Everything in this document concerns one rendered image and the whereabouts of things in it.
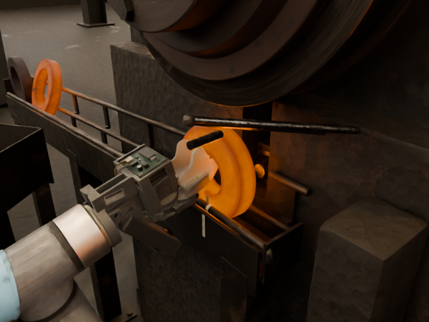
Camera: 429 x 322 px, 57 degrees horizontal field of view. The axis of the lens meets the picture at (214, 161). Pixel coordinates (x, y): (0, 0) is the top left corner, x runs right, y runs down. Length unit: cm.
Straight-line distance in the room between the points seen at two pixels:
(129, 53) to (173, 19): 50
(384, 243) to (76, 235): 34
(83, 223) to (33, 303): 11
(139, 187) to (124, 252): 115
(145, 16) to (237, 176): 25
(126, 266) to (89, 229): 109
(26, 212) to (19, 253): 153
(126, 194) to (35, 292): 15
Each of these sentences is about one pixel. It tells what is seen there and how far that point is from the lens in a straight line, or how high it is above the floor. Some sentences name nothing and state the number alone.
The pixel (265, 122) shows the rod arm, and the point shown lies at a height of 89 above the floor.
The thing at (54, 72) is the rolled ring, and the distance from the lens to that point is 132.
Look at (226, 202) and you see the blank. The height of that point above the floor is 72.
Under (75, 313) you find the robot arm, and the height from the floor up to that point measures 65.
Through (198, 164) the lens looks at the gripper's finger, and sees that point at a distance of 57.
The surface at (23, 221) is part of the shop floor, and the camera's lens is 198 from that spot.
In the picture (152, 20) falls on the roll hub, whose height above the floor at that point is 99.
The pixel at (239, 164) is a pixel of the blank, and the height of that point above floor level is 79.
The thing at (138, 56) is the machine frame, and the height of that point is 87.
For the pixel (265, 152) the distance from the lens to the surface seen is 65.
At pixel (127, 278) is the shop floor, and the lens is 155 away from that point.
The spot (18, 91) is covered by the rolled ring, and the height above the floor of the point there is 62.
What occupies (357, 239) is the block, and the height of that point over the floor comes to 80.
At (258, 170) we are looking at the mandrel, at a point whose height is 74.
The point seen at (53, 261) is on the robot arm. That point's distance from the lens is 51.
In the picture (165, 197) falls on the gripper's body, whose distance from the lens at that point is 56.
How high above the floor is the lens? 105
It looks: 27 degrees down
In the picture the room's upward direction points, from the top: straight up
